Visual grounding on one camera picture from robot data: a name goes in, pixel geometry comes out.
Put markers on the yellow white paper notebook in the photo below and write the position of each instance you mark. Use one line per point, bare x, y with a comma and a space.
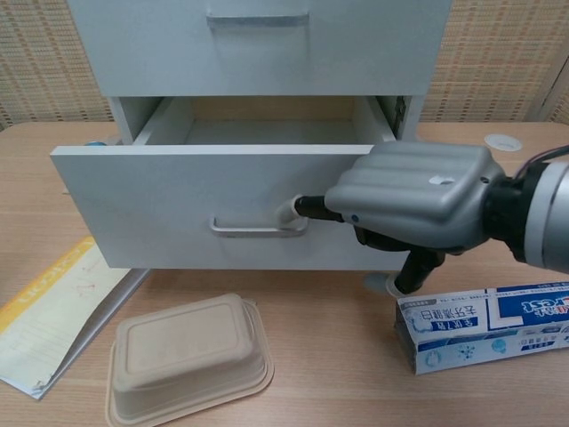
58, 311

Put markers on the woven bamboo screen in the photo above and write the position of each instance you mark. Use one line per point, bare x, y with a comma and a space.
489, 58

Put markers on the blue white toothpaste box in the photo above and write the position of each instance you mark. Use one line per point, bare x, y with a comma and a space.
480, 333

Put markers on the beige pulp food container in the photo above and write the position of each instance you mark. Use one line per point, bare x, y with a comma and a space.
186, 351

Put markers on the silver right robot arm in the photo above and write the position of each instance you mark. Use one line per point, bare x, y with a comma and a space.
538, 209

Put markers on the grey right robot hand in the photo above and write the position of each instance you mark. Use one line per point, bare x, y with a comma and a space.
413, 187

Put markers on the blue drink can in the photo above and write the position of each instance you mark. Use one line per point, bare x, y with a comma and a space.
95, 143

